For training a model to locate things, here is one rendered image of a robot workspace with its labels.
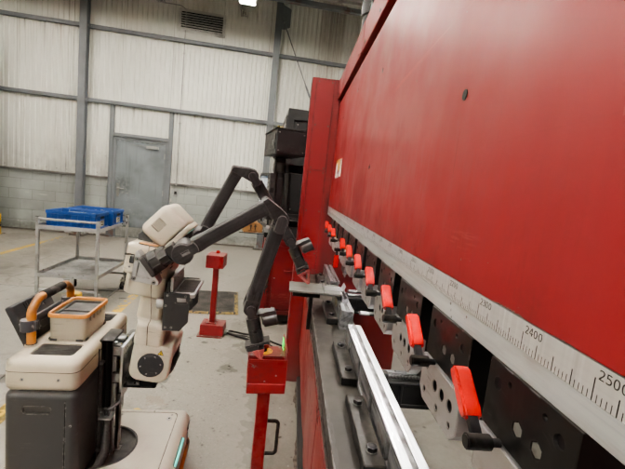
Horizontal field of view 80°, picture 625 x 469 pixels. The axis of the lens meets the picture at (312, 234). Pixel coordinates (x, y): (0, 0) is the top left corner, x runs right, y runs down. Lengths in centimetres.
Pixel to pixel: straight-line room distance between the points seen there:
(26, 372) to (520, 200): 164
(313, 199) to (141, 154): 667
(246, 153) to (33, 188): 452
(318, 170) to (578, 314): 248
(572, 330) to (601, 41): 27
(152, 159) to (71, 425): 764
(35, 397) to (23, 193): 847
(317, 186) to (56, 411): 197
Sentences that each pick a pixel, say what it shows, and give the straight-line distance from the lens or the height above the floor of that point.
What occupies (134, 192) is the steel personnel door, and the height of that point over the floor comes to 102.
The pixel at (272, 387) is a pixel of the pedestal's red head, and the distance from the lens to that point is 168.
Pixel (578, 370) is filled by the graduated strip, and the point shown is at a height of 138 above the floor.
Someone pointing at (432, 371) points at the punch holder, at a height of 124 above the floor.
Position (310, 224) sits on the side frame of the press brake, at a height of 125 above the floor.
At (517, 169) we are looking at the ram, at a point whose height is 157.
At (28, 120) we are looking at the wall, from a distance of 1001.
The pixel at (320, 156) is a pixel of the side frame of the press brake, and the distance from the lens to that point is 280.
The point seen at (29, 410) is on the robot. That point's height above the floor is 61.
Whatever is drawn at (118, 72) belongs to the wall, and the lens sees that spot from 948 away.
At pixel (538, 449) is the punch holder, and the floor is 129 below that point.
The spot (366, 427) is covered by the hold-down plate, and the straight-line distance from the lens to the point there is 113.
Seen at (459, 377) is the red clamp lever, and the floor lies 131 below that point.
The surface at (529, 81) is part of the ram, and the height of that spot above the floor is 167.
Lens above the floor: 152
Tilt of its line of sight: 7 degrees down
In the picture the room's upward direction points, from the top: 6 degrees clockwise
